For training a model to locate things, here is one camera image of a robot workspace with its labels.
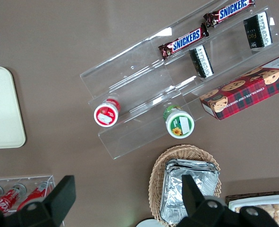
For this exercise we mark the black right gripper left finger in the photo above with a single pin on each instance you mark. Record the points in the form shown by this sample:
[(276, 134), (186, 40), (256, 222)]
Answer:
[(59, 201)]

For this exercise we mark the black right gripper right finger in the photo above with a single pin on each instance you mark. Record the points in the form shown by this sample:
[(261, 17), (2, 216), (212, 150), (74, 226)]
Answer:
[(193, 196)]

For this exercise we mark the aluminium foil tray stack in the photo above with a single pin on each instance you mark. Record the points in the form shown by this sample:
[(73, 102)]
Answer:
[(174, 189)]

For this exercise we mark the oval light wicker basket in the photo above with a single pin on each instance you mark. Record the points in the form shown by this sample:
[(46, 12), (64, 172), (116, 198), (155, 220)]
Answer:
[(157, 177)]

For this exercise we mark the white rectangular snack tray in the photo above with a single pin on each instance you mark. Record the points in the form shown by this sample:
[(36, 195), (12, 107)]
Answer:
[(259, 202)]

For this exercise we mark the cream rectangular tray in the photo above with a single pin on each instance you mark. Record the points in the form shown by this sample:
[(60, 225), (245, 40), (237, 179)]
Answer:
[(2, 106)]

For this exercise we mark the clear acrylic bottle rack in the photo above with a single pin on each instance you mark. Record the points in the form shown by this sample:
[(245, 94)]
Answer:
[(49, 182)]

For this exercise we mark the green lidded cup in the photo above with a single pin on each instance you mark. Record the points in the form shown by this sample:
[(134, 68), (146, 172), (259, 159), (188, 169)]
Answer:
[(179, 123)]

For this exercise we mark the red lidded cup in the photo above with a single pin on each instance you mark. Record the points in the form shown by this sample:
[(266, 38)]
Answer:
[(106, 113)]

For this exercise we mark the red tartan cookie box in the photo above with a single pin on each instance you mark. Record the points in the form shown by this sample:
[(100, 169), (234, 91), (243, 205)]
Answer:
[(247, 94)]

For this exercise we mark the clear acrylic stepped display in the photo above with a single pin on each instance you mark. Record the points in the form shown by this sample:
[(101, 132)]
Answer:
[(141, 82)]

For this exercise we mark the small black chocolate box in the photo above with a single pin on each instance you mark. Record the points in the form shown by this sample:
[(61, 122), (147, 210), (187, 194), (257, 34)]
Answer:
[(258, 30), (201, 61)]

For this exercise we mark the Snickers chocolate bar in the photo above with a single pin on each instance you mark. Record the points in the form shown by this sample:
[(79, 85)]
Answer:
[(186, 41), (231, 10)]

